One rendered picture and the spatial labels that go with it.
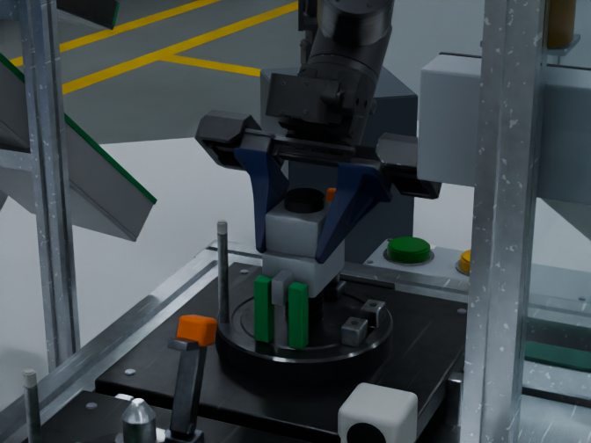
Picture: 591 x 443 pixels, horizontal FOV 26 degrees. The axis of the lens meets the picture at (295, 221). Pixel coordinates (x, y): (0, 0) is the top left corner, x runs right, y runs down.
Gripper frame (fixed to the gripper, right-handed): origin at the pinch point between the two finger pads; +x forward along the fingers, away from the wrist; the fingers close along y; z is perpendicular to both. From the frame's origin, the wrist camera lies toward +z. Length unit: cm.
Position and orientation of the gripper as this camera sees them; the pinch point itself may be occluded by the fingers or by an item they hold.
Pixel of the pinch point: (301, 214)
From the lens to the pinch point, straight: 96.7
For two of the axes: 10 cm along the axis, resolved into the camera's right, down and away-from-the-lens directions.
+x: -2.7, 9.2, -2.9
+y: 9.2, 1.5, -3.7
